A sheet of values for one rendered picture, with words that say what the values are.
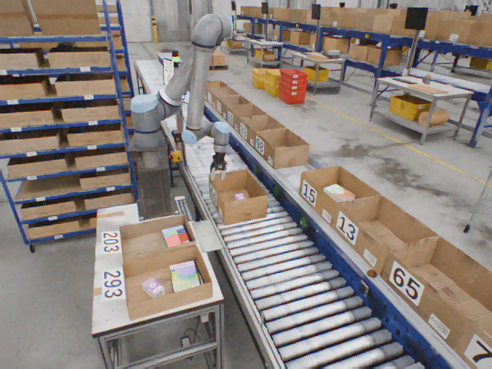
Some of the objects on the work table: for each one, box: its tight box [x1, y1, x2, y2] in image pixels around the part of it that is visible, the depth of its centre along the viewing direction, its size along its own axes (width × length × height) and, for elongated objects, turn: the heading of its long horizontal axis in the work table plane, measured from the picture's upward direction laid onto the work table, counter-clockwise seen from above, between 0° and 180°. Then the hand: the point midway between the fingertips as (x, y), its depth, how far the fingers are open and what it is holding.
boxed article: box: [141, 278, 165, 298], centre depth 159 cm, size 6×10×5 cm, turn 48°
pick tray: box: [119, 214, 196, 263], centre depth 187 cm, size 28×38×10 cm
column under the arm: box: [136, 158, 181, 221], centre depth 218 cm, size 26×26×33 cm
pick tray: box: [122, 245, 213, 321], centre depth 161 cm, size 28×38×10 cm
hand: (217, 177), depth 214 cm, fingers open, 5 cm apart
